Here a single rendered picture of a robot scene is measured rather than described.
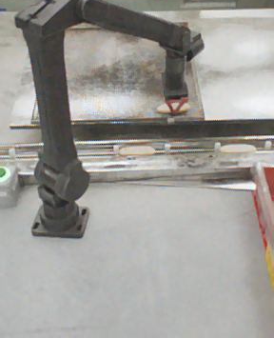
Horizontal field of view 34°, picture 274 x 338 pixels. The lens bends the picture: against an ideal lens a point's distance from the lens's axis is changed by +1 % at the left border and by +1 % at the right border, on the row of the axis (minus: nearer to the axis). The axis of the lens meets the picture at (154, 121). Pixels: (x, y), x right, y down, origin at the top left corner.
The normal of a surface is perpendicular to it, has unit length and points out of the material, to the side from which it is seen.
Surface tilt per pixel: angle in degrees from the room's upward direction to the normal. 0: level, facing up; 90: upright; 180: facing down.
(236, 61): 10
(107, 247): 0
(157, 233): 0
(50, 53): 98
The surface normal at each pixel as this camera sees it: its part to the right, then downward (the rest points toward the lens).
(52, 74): 0.75, 0.38
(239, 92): 0.01, -0.71
